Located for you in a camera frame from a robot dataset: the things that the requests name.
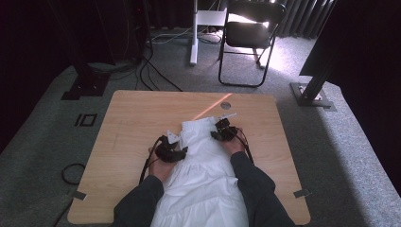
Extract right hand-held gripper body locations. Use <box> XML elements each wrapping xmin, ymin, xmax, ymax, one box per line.
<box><xmin>210</xmin><ymin>113</ymin><xmax>238</xmax><ymax>142</ymax></box>

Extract black metal stand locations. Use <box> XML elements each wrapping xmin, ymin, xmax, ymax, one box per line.
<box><xmin>46</xmin><ymin>0</ymin><xmax>112</xmax><ymax>101</ymax></box>
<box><xmin>289</xmin><ymin>0</ymin><xmax>338</xmax><ymax>113</ymax></box>

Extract person's right hand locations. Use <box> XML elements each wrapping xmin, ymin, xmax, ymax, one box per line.
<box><xmin>219</xmin><ymin>130</ymin><xmax>248</xmax><ymax>156</ymax></box>

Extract black floor cables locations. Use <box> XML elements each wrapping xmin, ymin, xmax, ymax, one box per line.
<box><xmin>134</xmin><ymin>55</ymin><xmax>184</xmax><ymax>93</ymax></box>

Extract grey curtain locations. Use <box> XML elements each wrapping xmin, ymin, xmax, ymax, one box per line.
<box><xmin>277</xmin><ymin>0</ymin><xmax>333</xmax><ymax>40</ymax></box>

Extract white tiered skirt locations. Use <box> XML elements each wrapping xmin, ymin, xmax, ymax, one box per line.
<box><xmin>150</xmin><ymin>116</ymin><xmax>250</xmax><ymax>227</ymax></box>

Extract hand-held gripper cable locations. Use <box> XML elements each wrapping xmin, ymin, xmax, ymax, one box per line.
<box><xmin>235</xmin><ymin>126</ymin><xmax>255</xmax><ymax>166</ymax></box>
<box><xmin>138</xmin><ymin>134</ymin><xmax>167</xmax><ymax>185</ymax></box>

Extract left hand-held gripper cable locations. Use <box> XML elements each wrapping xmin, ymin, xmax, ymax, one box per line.
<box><xmin>138</xmin><ymin>134</ymin><xmax>167</xmax><ymax>185</ymax></box>

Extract coiled black cable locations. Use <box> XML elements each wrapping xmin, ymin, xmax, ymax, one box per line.
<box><xmin>61</xmin><ymin>162</ymin><xmax>87</xmax><ymax>186</ymax></box>

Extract white desk leg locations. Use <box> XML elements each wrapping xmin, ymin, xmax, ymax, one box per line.
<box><xmin>188</xmin><ymin>0</ymin><xmax>229</xmax><ymax>66</ymax></box>

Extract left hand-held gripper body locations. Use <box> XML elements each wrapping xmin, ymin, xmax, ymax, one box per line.
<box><xmin>154</xmin><ymin>130</ymin><xmax>189</xmax><ymax>164</ymax></box>

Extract person's left hand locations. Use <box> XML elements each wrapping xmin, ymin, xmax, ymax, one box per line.
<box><xmin>148</xmin><ymin>147</ymin><xmax>178</xmax><ymax>184</ymax></box>

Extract white floor cables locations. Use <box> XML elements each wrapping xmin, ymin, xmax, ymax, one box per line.
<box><xmin>150</xmin><ymin>26</ymin><xmax>222</xmax><ymax>45</ymax></box>

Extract black folding chair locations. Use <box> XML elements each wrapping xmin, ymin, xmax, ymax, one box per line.
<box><xmin>218</xmin><ymin>0</ymin><xmax>287</xmax><ymax>89</ymax></box>

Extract right hand-held gripper cable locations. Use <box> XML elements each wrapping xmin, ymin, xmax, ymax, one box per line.
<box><xmin>235</xmin><ymin>126</ymin><xmax>255</xmax><ymax>166</ymax></box>

